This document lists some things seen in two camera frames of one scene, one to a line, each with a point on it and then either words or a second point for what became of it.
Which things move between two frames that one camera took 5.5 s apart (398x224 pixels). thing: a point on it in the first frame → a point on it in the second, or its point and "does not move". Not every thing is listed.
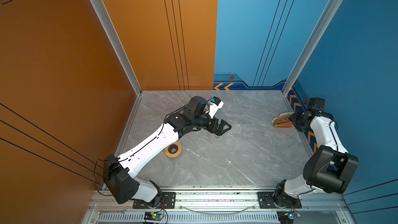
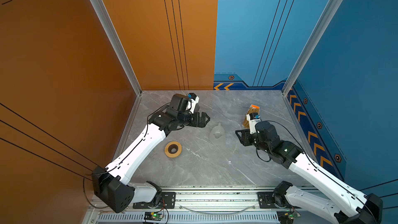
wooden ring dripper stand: x=173 y=150 does not move
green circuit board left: x=153 y=216 does not move
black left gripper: x=218 y=130 → x=202 y=124
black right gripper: x=293 y=117 → x=244 y=139
